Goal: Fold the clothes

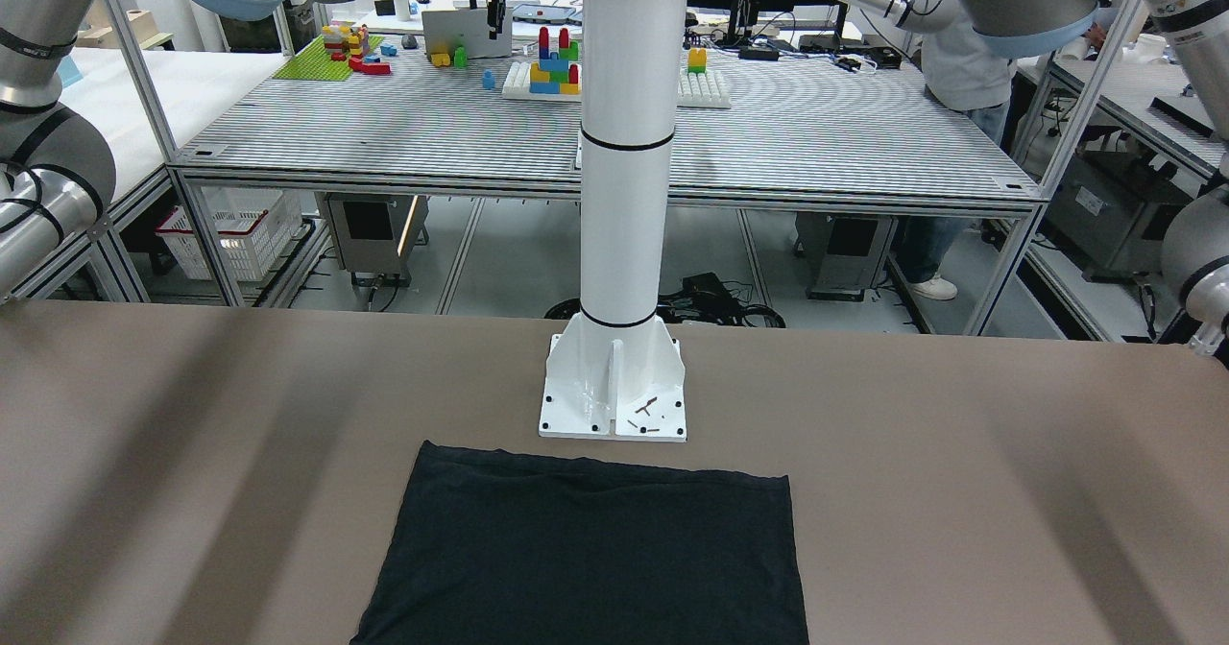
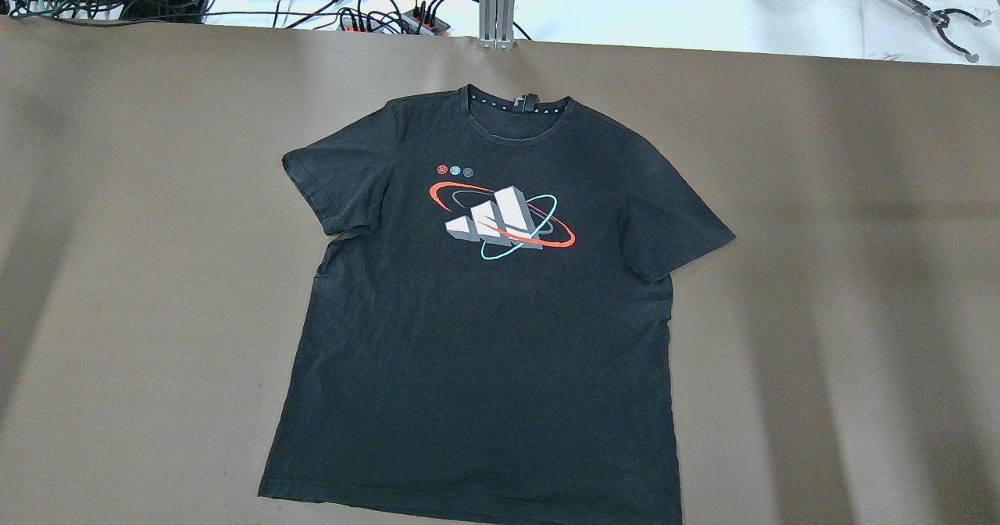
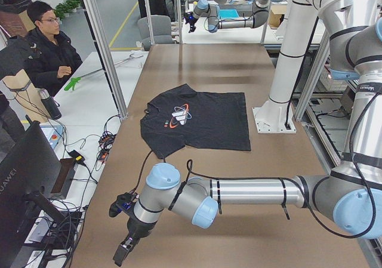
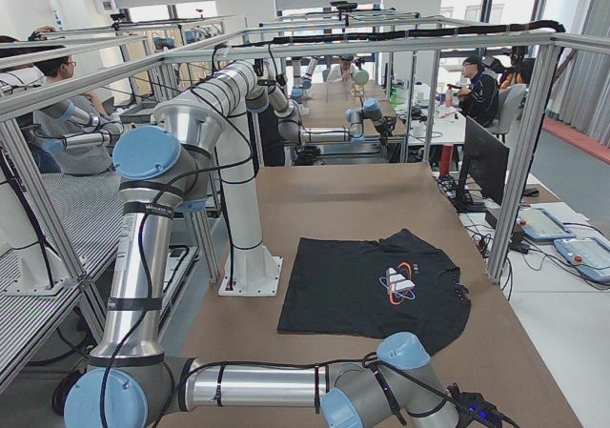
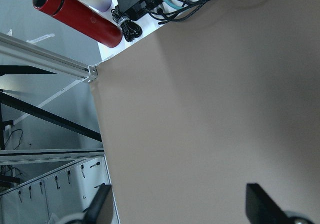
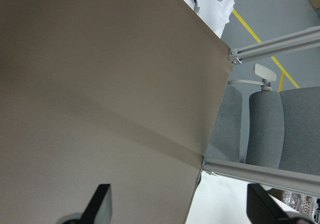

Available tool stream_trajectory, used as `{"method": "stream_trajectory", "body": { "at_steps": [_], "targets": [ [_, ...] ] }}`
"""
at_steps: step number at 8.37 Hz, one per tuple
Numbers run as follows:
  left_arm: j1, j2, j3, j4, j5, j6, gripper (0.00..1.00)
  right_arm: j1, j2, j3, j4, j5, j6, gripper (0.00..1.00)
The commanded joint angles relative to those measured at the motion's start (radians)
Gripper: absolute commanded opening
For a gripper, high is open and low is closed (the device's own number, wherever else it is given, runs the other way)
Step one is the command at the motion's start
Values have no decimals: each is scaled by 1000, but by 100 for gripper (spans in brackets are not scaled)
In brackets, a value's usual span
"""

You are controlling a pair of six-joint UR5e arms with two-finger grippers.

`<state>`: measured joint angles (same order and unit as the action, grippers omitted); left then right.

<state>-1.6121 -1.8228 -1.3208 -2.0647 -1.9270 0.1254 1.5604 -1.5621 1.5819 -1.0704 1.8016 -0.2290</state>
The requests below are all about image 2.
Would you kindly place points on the metal grabber tool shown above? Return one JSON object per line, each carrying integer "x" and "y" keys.
{"x": 940, "y": 19}

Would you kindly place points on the grey power strip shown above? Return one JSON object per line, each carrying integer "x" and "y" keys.
{"x": 390, "y": 23}

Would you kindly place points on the black graphic t-shirt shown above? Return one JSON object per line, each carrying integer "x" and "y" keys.
{"x": 487, "y": 336}

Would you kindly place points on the aluminium frame post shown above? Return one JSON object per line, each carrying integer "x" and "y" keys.
{"x": 496, "y": 24}

